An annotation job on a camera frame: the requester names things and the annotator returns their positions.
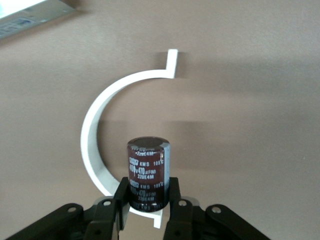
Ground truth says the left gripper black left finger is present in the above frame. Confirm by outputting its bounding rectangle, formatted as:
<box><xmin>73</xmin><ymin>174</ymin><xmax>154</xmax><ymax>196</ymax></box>
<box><xmin>4</xmin><ymin>176</ymin><xmax>131</xmax><ymax>240</ymax></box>

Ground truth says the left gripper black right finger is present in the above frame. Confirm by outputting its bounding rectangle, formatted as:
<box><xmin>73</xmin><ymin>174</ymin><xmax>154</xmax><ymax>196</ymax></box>
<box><xmin>163</xmin><ymin>176</ymin><xmax>272</xmax><ymax>240</ymax></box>

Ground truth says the short dark capacitor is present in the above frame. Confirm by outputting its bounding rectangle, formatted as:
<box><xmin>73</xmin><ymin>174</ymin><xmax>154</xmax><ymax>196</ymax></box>
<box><xmin>127</xmin><ymin>136</ymin><xmax>171</xmax><ymax>213</ymax></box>

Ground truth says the brown table cover mat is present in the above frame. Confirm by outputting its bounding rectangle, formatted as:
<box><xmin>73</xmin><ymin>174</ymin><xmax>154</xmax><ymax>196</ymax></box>
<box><xmin>0</xmin><ymin>0</ymin><xmax>320</xmax><ymax>240</ymax></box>

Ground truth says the white curved bracket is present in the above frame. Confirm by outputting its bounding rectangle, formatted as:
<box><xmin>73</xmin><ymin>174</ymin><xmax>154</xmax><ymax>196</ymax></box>
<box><xmin>80</xmin><ymin>49</ymin><xmax>179</xmax><ymax>229</ymax></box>

